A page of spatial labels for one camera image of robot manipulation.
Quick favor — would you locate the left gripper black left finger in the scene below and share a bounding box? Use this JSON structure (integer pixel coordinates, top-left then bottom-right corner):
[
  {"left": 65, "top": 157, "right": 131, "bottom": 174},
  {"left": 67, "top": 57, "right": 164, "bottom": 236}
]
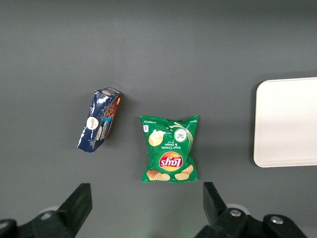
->
[{"left": 0, "top": 182, "right": 93, "bottom": 238}]

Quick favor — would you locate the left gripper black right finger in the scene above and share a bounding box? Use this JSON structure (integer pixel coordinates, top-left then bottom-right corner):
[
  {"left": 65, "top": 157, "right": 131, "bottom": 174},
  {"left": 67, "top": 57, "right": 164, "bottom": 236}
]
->
[{"left": 195, "top": 181, "right": 308, "bottom": 238}]

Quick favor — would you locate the cream plastic tray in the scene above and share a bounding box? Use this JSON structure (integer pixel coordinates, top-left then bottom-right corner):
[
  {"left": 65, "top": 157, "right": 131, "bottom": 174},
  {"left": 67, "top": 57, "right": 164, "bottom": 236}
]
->
[{"left": 253, "top": 77, "right": 317, "bottom": 168}]

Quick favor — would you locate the green Lays chips bag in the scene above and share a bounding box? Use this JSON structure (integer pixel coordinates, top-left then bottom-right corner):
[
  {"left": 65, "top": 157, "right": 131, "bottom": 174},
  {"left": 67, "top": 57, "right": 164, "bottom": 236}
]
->
[{"left": 139, "top": 114, "right": 200, "bottom": 183}]

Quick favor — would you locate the blue chocolate cookie box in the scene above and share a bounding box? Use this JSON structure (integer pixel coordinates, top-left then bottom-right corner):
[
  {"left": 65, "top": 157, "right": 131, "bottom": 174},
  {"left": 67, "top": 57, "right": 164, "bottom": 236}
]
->
[{"left": 76, "top": 86, "right": 124, "bottom": 154}]

